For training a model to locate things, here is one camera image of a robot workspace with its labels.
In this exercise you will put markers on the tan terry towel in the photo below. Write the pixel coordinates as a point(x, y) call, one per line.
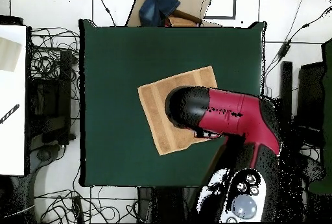
point(155, 109)

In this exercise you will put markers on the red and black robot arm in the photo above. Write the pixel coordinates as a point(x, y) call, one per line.
point(233, 112)

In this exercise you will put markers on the dark green table cloth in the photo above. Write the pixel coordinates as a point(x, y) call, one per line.
point(116, 65)

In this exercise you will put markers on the dark brown garment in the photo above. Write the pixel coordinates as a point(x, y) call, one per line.
point(186, 15)

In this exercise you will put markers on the blue jeans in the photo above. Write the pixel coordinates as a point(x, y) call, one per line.
point(155, 5)

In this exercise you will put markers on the black equipment rack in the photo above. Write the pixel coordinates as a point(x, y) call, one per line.
point(52, 104)

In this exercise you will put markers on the black power strip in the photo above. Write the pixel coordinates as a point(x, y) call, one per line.
point(77, 205)

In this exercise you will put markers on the black office chair base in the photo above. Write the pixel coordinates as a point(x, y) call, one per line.
point(44, 155)

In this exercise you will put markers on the black striped pen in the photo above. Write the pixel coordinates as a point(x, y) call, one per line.
point(10, 112)

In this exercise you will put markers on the white desk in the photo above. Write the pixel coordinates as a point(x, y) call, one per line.
point(13, 143)

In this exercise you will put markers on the dark green fabric furniture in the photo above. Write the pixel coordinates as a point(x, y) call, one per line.
point(327, 104)

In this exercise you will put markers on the beige paper sheet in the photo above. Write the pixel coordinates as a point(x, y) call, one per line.
point(9, 55)

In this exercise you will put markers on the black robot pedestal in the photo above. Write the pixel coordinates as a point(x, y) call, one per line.
point(166, 205)

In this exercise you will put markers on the black metal frame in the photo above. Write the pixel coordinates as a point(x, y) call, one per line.
point(310, 91)

